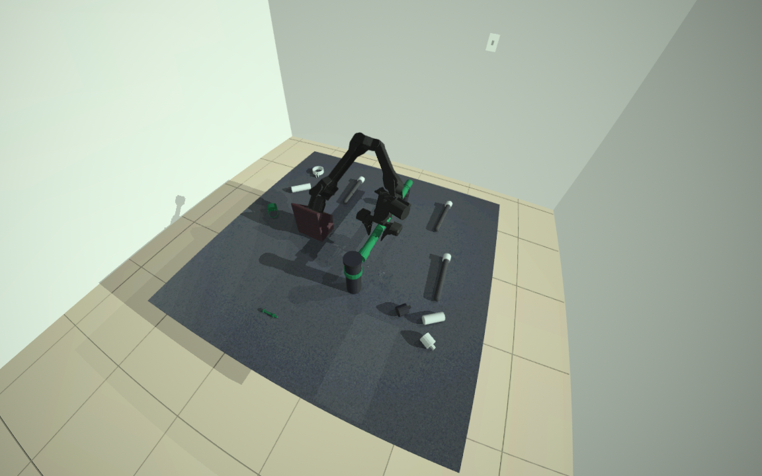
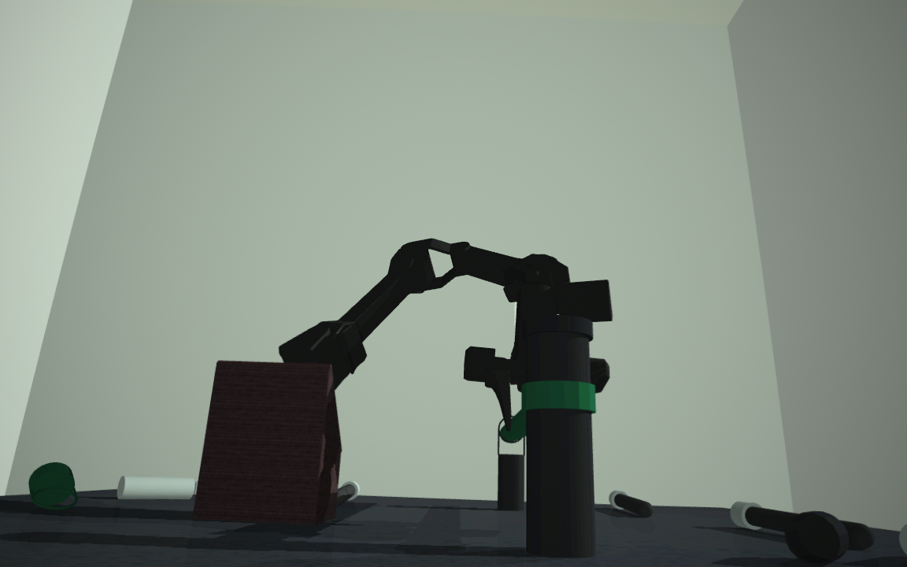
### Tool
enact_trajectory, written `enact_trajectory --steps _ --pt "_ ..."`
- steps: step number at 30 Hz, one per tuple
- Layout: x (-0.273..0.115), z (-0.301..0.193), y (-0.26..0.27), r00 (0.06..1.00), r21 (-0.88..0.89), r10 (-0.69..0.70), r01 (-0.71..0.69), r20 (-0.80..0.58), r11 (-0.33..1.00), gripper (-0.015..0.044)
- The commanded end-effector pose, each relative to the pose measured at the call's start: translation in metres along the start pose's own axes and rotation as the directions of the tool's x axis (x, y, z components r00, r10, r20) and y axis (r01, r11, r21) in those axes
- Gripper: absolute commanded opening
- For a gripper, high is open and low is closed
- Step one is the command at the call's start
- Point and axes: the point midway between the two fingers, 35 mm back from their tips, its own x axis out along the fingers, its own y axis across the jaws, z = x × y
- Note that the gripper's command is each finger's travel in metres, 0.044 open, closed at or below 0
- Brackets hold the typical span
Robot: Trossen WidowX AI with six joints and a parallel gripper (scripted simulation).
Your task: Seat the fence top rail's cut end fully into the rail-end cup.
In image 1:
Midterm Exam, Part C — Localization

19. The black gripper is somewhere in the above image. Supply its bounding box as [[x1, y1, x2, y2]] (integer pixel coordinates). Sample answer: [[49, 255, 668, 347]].
[[356, 207, 403, 241]]

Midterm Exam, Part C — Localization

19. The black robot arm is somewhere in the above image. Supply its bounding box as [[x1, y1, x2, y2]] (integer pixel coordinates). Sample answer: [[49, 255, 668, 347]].
[[306, 132, 411, 220]]

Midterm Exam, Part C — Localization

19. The green open-top cup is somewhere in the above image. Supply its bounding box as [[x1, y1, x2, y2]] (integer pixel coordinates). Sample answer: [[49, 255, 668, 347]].
[[343, 248, 370, 280]]

